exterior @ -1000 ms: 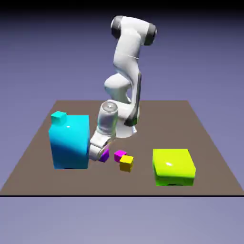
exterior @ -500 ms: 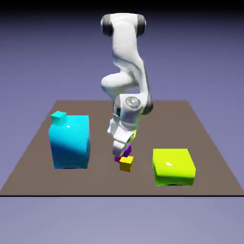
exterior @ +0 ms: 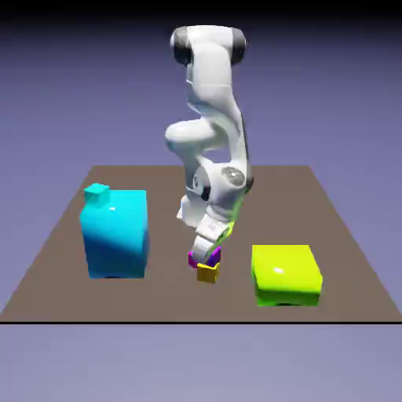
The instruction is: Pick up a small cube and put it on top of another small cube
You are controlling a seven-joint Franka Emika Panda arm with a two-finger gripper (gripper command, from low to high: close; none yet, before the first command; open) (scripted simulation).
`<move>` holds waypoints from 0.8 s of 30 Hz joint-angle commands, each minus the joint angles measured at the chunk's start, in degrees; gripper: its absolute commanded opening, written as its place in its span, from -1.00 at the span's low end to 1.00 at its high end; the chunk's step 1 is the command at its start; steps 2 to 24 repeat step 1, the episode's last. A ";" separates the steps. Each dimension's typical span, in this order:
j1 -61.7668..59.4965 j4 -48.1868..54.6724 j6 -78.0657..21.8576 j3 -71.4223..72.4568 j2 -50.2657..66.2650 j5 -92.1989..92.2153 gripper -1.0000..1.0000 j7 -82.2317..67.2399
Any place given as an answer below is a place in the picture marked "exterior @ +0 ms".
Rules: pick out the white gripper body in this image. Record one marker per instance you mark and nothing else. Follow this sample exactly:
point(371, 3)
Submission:
point(201, 246)

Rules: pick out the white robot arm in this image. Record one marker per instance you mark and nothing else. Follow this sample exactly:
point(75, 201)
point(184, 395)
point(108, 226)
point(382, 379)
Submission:
point(213, 94)

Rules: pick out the small purple cube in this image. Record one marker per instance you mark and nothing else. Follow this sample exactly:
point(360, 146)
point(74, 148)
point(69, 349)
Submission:
point(214, 256)

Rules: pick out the small yellow cube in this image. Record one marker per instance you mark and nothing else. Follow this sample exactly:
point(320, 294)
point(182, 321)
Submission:
point(207, 274)

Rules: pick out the small cyan cube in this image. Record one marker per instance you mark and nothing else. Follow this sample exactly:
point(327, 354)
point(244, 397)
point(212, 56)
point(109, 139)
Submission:
point(96, 190)

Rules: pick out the large lime green box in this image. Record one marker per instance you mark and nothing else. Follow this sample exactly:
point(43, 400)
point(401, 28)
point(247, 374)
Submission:
point(284, 273)

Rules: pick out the large cyan box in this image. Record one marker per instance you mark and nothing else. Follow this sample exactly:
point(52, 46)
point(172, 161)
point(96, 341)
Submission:
point(114, 235)

